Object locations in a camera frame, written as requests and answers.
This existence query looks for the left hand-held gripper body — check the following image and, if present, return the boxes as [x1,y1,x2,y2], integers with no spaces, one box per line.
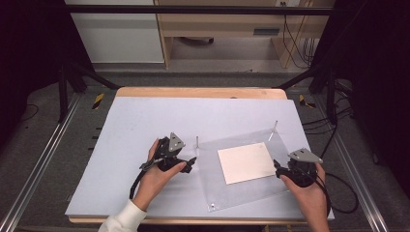
[154,131,187,172]

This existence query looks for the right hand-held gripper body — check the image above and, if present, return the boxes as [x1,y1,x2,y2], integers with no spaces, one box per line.
[281,147,324,189]

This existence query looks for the clear acrylic picture frame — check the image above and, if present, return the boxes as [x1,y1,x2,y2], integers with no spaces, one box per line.
[195,128,293,214]

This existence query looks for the white-backed picture card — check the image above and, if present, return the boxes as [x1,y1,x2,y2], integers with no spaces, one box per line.
[217,141,278,186]

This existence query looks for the person's right hand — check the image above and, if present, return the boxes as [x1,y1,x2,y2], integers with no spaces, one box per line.
[279,162,331,220]

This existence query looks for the person's left hand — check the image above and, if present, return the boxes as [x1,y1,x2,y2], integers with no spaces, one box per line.
[132,138,188,212]

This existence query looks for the pale grey table mat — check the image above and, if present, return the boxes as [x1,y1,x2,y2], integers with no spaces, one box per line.
[65,96,336,221]

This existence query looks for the wooden table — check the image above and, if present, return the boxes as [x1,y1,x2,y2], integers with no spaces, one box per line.
[68,86,308,225]

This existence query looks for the black metal stand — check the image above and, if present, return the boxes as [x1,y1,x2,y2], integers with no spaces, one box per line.
[274,64,339,126]
[57,62,121,124]

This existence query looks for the white cabinet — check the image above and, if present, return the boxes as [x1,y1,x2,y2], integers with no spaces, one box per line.
[64,0,165,64]

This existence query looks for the black curtain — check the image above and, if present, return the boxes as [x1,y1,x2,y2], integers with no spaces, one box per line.
[0,0,95,143]
[317,0,410,194]

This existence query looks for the grey rectangular desk plate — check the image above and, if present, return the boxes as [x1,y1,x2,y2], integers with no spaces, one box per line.
[252,28,280,37]

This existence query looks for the wooden cabinet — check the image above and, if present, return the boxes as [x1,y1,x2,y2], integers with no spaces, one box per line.
[154,0,337,70]

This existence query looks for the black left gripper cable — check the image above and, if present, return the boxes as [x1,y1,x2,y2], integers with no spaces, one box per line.
[129,161,157,200]

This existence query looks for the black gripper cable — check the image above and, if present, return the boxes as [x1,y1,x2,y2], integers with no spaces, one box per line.
[313,172,360,216]
[129,161,157,200]

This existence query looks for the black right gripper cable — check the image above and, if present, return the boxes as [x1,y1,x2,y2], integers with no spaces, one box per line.
[313,172,360,216]

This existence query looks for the aluminium floor rail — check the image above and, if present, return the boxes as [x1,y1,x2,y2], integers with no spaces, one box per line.
[313,95,392,232]
[0,93,82,232]

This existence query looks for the black floor cables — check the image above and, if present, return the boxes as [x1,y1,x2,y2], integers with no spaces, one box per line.
[301,80,356,159]

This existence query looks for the bundle of black hanging cables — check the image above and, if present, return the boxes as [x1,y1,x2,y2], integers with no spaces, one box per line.
[281,2,318,70]

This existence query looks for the thin black floor cable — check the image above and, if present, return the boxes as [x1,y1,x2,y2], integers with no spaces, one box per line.
[20,103,40,123]

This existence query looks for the black horizontal frame bar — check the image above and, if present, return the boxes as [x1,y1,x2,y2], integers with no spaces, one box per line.
[62,4,337,16]

